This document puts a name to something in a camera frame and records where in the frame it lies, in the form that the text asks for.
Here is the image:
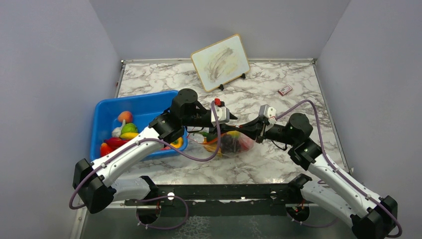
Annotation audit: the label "yellow bell pepper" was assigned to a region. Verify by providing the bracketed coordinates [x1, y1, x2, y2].
[171, 137, 184, 148]

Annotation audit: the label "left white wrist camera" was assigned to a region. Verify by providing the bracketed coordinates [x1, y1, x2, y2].
[211, 98, 230, 126]

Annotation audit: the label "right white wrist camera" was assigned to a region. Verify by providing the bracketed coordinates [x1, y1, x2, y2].
[258, 104, 277, 125]

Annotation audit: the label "clear zip top bag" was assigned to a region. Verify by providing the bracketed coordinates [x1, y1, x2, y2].
[188, 128, 255, 158]

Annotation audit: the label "light green vegetable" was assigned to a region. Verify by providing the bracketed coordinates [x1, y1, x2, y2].
[121, 123, 138, 134]

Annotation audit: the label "white garlic bulb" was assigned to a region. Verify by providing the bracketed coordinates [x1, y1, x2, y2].
[111, 120, 126, 137]

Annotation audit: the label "single yellow banana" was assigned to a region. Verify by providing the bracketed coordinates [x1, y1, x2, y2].
[120, 132, 139, 140]

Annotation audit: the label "yellow banana bunch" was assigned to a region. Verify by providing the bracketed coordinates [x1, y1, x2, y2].
[226, 131, 241, 138]

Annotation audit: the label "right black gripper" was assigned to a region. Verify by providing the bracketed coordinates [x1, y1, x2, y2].
[237, 116, 297, 145]

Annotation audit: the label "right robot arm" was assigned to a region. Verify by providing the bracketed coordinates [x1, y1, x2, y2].
[237, 113, 398, 239]

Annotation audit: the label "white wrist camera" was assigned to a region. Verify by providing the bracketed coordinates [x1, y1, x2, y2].
[258, 104, 277, 125]
[211, 98, 230, 126]

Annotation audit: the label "red chili pepper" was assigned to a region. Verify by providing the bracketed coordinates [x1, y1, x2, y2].
[104, 137, 130, 149]

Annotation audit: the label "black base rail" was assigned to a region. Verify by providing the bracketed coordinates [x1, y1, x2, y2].
[90, 175, 320, 219]

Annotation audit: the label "peach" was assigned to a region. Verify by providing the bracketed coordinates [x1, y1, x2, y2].
[238, 137, 255, 151]
[117, 111, 133, 123]

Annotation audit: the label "whiteboard with yellow frame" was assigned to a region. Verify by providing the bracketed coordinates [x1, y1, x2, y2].
[191, 34, 250, 92]

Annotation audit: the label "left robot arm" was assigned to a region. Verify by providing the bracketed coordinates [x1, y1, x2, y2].
[69, 88, 237, 214]

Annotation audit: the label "dark green avocado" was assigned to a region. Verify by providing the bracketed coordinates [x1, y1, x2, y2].
[201, 132, 217, 142]

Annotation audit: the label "purple grapes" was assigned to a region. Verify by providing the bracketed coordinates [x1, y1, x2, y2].
[220, 134, 241, 154]

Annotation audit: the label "small red card box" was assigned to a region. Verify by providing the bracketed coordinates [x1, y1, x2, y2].
[278, 85, 293, 96]

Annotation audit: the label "blue plastic bin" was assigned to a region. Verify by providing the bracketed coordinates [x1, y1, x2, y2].
[90, 90, 178, 161]

